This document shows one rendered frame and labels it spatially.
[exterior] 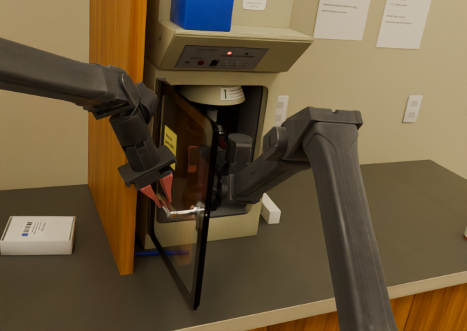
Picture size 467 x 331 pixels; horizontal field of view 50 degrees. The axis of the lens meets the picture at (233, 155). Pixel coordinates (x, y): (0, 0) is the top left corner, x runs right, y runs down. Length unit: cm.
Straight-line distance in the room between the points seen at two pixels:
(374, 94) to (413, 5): 35
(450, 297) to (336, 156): 102
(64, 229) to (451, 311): 111
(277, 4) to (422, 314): 94
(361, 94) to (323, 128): 133
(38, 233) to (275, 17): 77
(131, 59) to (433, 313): 109
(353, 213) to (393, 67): 147
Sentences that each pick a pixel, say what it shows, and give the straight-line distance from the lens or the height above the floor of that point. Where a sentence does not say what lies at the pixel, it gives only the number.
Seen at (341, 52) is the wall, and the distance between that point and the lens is 187.
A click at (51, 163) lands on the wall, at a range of 162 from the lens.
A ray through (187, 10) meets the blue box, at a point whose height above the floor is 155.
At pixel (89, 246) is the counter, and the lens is 132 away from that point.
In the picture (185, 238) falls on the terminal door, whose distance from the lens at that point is 102.
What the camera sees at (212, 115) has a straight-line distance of 127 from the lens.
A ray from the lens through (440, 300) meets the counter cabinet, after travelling 158.
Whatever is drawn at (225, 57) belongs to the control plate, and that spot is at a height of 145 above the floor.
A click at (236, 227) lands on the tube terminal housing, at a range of 137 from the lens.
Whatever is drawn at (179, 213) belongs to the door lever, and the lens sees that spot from 94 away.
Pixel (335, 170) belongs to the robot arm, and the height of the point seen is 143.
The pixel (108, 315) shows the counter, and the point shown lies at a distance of 111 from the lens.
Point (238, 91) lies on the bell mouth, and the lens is 125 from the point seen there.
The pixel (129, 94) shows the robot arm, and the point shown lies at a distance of 85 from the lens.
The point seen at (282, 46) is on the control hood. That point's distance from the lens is 111.
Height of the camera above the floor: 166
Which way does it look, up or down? 22 degrees down
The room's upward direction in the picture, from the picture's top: 7 degrees clockwise
